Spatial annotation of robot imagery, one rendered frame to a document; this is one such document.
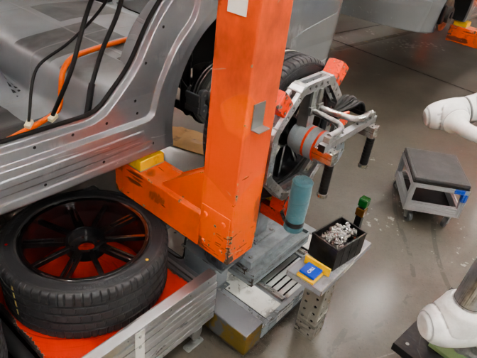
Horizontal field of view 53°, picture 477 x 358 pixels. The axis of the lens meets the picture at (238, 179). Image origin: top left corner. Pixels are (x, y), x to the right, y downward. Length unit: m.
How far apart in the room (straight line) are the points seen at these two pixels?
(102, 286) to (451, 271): 1.99
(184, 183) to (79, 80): 0.62
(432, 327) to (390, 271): 0.99
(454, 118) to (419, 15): 2.69
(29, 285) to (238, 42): 1.09
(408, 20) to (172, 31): 2.96
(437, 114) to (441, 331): 0.79
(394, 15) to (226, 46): 3.16
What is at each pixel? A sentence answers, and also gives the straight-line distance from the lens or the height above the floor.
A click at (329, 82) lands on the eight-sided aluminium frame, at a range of 2.03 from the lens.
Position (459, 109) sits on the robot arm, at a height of 1.13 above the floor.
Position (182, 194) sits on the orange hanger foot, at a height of 0.69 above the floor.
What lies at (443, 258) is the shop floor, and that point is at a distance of 3.10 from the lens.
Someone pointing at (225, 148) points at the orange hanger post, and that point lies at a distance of 1.59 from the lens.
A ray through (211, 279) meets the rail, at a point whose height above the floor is 0.38.
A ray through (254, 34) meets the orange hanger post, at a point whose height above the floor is 1.41.
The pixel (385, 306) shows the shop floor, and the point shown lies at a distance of 2.64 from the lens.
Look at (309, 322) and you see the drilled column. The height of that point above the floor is 0.10.
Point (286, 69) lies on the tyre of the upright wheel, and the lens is 1.91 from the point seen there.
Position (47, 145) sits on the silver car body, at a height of 0.93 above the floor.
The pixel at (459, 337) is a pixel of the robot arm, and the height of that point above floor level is 0.51.
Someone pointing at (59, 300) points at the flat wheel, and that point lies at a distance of 1.80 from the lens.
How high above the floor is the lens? 1.79
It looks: 33 degrees down
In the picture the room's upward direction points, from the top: 7 degrees clockwise
